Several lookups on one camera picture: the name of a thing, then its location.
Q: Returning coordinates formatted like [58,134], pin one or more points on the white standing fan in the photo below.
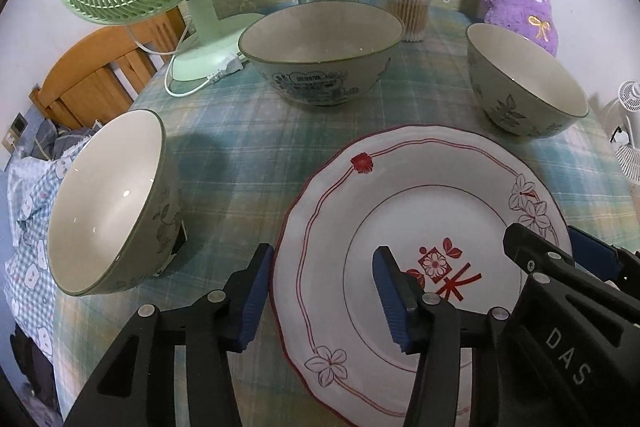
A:
[620,120]

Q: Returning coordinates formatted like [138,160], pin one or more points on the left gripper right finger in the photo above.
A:
[427,325]

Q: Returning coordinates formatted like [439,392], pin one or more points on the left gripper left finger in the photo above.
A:
[133,384]

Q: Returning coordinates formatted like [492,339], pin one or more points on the plaid tablecloth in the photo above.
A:
[244,153]

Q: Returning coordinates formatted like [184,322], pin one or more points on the wooden bed headboard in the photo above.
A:
[98,78]

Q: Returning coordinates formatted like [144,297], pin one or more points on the blue checkered blanket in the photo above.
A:
[34,179]

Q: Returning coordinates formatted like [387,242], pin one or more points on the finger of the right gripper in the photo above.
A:
[569,354]
[607,262]

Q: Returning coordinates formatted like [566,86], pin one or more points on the cotton swab container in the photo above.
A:
[413,14]

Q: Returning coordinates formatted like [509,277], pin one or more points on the ceramic bowl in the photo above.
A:
[117,215]
[522,88]

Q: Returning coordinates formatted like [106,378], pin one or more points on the blue pattern bowl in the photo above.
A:
[324,53]

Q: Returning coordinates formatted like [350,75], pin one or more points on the white red pattern plate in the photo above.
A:
[440,199]

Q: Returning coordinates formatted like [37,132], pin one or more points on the wall socket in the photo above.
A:
[19,125]

